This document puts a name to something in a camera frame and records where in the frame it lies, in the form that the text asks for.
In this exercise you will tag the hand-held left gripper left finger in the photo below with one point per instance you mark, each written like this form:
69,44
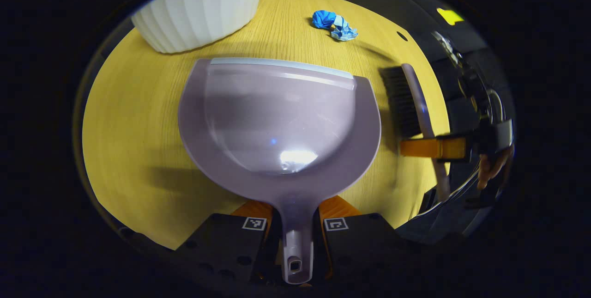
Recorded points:
221,247

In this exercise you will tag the pink plastic dustpan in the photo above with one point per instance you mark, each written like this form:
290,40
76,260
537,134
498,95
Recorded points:
277,118

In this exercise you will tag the small pink broom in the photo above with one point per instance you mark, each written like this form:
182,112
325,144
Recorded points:
406,104

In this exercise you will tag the blue paper trash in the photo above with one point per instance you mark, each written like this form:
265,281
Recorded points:
334,24

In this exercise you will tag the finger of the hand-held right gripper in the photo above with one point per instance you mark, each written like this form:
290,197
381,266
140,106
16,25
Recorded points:
429,148

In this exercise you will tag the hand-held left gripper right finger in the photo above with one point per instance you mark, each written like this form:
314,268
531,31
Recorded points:
364,247

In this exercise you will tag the white ribbed garbage bin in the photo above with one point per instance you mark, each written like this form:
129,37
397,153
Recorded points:
203,7

